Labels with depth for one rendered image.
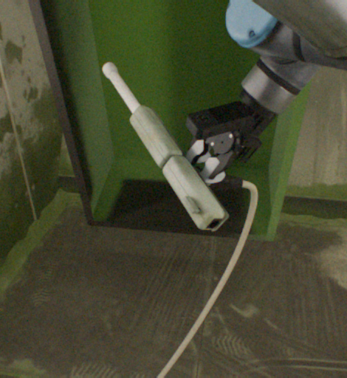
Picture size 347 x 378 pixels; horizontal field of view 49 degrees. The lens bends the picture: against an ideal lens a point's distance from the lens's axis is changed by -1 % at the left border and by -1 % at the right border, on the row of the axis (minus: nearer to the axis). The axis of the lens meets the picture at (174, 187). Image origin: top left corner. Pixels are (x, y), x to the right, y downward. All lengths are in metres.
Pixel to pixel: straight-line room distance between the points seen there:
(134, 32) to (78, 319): 1.04
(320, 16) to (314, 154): 1.73
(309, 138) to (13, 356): 1.63
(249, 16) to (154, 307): 1.23
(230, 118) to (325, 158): 1.45
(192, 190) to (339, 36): 0.37
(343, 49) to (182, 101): 0.93
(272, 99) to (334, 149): 1.46
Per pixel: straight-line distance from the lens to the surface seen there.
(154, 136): 0.76
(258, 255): 1.82
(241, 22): 0.55
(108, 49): 1.29
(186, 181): 0.69
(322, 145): 2.09
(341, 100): 2.16
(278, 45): 0.54
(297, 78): 0.66
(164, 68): 1.28
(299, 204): 2.07
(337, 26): 0.40
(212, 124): 0.65
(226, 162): 0.70
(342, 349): 1.56
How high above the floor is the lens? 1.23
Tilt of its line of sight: 32 degrees down
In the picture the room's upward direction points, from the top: straight up
